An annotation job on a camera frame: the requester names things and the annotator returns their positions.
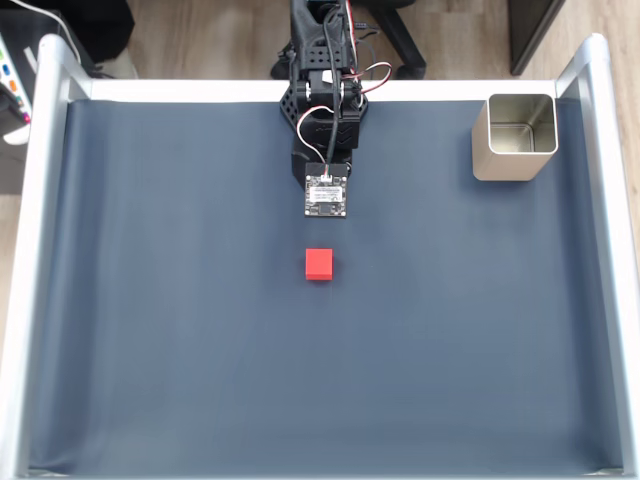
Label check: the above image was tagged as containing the black camera cable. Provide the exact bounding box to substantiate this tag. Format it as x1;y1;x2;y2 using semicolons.
322;9;341;177

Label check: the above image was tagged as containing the black bag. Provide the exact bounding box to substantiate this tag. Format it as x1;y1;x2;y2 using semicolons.
59;0;137;65

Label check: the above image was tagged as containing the white red servo wire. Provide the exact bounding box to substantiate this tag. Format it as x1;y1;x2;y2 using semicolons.
296;105;333;176

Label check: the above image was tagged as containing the white device with coloured buttons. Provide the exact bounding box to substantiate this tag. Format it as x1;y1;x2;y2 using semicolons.
0;37;34;147

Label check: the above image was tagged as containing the silver white table frame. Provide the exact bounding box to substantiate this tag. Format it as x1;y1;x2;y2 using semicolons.
0;33;640;480

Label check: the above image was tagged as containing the red cube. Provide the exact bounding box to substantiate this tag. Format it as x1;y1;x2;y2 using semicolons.
304;247;335;282

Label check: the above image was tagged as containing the white cable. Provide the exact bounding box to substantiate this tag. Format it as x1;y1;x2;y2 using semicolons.
8;0;83;65

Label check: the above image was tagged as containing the bare camera circuit board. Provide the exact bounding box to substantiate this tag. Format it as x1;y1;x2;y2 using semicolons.
304;162;350;220

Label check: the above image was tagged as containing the square metal tin container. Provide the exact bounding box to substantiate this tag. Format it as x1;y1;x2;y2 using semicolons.
471;93;559;183

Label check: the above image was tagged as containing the blue-grey table mat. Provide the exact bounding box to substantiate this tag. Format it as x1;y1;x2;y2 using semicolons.
27;98;625;476

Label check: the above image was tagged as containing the black cabinet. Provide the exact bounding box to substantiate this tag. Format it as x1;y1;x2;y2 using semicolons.
508;0;569;77

